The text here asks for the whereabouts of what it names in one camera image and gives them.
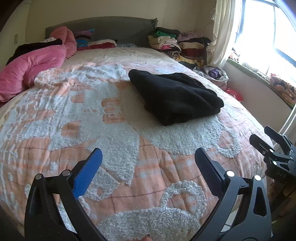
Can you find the pink duvet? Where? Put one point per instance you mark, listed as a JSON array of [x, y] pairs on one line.
[[19, 75]]

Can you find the cream wardrobe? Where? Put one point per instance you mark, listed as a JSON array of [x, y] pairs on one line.
[[13, 35]]

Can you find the black garment on duvet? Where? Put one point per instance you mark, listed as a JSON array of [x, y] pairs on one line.
[[26, 48]]

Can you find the floral laundry basket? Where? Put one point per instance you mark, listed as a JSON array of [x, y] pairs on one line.
[[215, 75]]

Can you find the pile of folded clothes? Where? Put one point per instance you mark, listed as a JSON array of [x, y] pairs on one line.
[[189, 48]]

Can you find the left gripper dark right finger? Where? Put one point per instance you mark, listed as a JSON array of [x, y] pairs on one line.
[[212, 172]]

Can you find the red and white pillow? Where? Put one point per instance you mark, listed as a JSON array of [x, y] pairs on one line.
[[100, 44]]

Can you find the cream curtain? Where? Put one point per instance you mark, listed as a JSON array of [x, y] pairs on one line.
[[226, 23]]

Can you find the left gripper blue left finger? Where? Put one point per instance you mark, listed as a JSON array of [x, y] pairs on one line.
[[84, 172]]

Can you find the red plastic bag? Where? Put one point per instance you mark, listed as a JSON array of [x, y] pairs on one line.
[[234, 94]]

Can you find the grey upholstered headboard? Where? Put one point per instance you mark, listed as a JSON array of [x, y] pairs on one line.
[[124, 29]]

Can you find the striped colourful pillow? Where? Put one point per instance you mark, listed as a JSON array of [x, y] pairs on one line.
[[83, 37]]

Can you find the black long-sleeve sweater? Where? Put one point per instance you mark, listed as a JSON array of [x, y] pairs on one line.
[[175, 98]]

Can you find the peach quilted bedspread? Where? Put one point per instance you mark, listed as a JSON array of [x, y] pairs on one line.
[[148, 182]]

